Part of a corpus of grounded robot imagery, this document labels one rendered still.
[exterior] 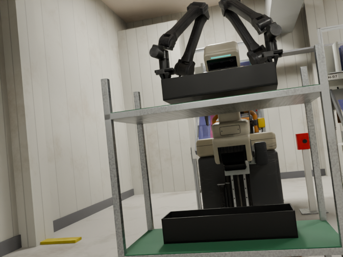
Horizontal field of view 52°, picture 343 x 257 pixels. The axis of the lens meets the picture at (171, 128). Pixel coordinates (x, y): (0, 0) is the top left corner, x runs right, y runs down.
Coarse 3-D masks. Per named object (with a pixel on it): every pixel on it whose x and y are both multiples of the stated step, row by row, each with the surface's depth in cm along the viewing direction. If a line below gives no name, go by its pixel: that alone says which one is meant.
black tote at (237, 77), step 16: (256, 64) 171; (272, 64) 169; (176, 80) 180; (192, 80) 178; (208, 80) 176; (224, 80) 174; (240, 80) 172; (256, 80) 170; (272, 80) 168; (176, 96) 180; (192, 96) 178; (208, 96) 183; (224, 96) 188
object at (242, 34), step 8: (224, 0) 204; (224, 16) 215; (232, 16) 209; (232, 24) 212; (240, 24) 207; (240, 32) 206; (248, 32) 205; (248, 40) 204; (248, 48) 205; (256, 48) 202; (264, 48) 201; (248, 56) 205; (256, 56) 199
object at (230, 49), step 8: (208, 48) 216; (216, 48) 213; (224, 48) 211; (232, 48) 209; (208, 56) 211; (216, 56) 210; (224, 56) 210; (232, 56) 209; (208, 64) 215; (216, 64) 214; (224, 64) 213; (232, 64) 213
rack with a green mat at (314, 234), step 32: (320, 64) 131; (256, 96) 136; (288, 96) 136; (320, 96) 133; (320, 192) 169; (320, 224) 161; (128, 256) 146; (160, 256) 143; (192, 256) 140; (224, 256) 137; (256, 256) 134; (288, 256) 132
